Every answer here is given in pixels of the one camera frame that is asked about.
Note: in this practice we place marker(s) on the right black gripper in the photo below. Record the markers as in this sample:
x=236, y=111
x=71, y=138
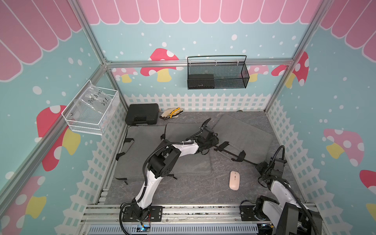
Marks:
x=260, y=167

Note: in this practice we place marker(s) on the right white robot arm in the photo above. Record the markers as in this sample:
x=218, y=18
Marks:
x=287, y=213

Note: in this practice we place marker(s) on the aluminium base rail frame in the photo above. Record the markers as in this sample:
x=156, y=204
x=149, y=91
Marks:
x=175, y=219

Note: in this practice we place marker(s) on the pink computer mouse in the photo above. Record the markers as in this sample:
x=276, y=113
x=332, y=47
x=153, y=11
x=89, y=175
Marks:
x=234, y=181

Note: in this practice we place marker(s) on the grey laptop bag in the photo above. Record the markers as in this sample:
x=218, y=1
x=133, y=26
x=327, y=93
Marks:
x=189, y=165
x=141, y=141
x=242, y=137

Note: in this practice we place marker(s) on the clear plastic bag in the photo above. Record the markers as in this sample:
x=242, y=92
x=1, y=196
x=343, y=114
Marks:
x=89, y=110

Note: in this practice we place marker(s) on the black wire mesh basket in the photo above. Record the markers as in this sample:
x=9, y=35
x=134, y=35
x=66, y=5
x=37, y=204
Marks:
x=230, y=71

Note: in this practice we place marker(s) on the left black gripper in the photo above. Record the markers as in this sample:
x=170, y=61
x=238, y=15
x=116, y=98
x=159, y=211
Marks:
x=214, y=141

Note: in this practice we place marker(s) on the black plastic tool case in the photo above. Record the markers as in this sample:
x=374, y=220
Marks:
x=142, y=114

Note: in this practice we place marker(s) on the white wire basket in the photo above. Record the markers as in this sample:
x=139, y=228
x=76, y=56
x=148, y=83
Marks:
x=109, y=114

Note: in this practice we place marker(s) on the yellow black pliers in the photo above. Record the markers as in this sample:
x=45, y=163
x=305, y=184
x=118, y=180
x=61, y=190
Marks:
x=176, y=112

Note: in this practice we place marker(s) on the black box in basket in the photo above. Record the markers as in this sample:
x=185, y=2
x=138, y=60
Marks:
x=201, y=81

